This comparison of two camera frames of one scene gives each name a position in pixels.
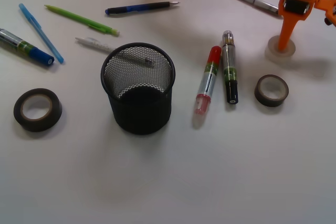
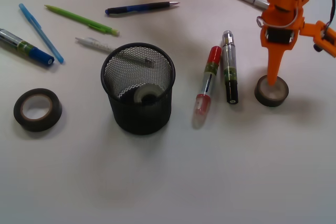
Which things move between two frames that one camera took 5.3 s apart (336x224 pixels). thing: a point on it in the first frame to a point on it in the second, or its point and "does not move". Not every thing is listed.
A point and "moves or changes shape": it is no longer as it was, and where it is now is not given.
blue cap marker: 12,41 does not move
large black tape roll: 39,125 does not move
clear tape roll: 272,52 moves or changes shape
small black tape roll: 270,91 does not move
